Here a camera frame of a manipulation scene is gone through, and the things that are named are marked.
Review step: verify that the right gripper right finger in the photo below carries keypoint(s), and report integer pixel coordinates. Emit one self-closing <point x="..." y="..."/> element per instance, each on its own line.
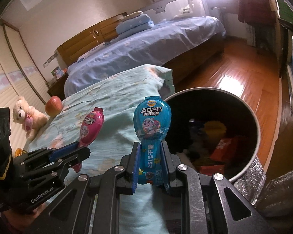
<point x="209" y="204"/>

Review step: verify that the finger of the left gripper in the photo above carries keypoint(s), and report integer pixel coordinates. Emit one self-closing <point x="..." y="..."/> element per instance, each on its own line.
<point x="75" y="158"/>
<point x="62" y="152"/>

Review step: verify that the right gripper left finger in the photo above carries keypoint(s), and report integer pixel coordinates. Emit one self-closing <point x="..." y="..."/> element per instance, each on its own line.
<point x="91" y="204"/>

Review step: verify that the pink snack pouch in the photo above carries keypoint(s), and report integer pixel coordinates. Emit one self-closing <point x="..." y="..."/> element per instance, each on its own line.
<point x="90" y="127"/>

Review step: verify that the blue snack pouch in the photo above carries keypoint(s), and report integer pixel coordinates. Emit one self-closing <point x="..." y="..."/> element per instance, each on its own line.
<point x="151" y="120"/>

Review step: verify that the black round trash bin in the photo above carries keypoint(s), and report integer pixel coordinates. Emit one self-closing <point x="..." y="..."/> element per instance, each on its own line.
<point x="216" y="131"/>

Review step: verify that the person left hand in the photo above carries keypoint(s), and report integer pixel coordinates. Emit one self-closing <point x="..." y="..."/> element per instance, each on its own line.
<point x="17" y="223"/>

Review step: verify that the white teddy bear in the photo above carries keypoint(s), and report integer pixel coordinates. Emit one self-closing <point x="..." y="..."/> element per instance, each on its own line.
<point x="31" y="119"/>

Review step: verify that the silver foil bag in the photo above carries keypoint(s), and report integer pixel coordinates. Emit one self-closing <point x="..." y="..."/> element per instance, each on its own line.
<point x="272" y="199"/>

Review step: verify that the red apple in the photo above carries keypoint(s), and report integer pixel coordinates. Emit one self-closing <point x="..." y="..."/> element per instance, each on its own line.
<point x="54" y="106"/>

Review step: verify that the dark wooden nightstand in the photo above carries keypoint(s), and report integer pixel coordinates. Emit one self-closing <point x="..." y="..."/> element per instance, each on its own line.
<point x="57" y="89"/>

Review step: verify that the teal floral bed cover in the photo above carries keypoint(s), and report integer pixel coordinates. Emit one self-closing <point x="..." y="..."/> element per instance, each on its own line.
<point x="118" y="96"/>

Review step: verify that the framed photo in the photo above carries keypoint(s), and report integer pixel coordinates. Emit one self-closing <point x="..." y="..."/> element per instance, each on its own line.
<point x="57" y="73"/>

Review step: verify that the wooden headboard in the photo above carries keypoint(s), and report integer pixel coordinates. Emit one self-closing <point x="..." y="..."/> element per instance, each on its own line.
<point x="89" y="38"/>

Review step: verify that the blue bed sheet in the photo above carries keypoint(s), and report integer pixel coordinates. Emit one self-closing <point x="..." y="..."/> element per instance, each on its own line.
<point x="155" y="46"/>

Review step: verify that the folded blue quilt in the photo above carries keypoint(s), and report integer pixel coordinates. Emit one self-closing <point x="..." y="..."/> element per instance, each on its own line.
<point x="131" y="23"/>

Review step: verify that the green stacked boxes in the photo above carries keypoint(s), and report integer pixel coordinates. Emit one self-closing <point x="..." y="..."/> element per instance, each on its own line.
<point x="284" y="11"/>

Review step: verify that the grey bed guard rail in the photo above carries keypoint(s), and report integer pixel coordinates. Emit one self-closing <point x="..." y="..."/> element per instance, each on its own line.
<point x="166" y="10"/>

